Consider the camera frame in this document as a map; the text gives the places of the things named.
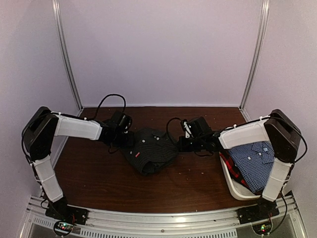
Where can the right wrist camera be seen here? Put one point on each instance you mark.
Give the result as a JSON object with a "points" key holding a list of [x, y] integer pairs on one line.
{"points": [[186, 129]]}

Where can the blue checked long sleeve shirt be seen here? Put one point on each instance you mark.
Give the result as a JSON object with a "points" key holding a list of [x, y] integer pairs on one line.
{"points": [[254, 161]]}

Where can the aluminium frame post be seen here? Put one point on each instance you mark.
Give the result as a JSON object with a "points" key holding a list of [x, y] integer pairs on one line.
{"points": [[64, 53], [257, 52]]}

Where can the left led circuit board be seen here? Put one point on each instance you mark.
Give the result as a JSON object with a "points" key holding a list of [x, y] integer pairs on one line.
{"points": [[62, 228]]}

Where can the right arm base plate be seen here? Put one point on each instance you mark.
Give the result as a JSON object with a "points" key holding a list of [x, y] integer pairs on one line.
{"points": [[257, 213]]}

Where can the red black plaid shirt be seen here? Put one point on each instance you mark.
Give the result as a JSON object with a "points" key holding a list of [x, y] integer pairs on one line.
{"points": [[235, 181]]}

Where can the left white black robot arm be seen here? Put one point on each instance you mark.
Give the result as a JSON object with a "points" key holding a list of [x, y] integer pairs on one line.
{"points": [[37, 139]]}

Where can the right aluminium frame post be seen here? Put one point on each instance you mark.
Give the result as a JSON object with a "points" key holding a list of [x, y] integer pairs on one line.
{"points": [[257, 52]]}

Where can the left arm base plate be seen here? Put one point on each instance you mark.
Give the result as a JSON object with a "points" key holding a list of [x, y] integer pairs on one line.
{"points": [[69, 214]]}

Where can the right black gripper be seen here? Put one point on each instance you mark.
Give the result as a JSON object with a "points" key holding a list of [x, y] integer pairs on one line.
{"points": [[182, 146]]}

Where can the front aluminium rail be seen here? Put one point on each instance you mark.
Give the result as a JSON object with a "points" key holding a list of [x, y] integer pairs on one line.
{"points": [[224, 223]]}

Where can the black pinstriped long sleeve shirt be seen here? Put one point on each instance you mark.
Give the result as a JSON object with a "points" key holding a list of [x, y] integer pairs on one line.
{"points": [[151, 152]]}

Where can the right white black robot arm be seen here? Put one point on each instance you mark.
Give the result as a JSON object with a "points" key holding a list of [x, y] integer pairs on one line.
{"points": [[284, 137]]}

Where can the led circuit board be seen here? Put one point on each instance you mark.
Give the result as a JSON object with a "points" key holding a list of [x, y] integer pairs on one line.
{"points": [[262, 229], [62, 228]]}

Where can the left aluminium frame post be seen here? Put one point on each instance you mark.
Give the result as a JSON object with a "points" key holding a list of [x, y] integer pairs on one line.
{"points": [[64, 53]]}

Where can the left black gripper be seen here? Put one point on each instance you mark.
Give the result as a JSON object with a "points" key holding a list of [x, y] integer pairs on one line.
{"points": [[130, 141]]}

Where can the white plastic bin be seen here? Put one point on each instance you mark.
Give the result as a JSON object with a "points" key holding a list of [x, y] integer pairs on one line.
{"points": [[242, 169]]}

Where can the right led circuit board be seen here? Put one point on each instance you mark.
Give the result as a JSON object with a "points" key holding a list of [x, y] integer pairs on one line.
{"points": [[262, 229]]}

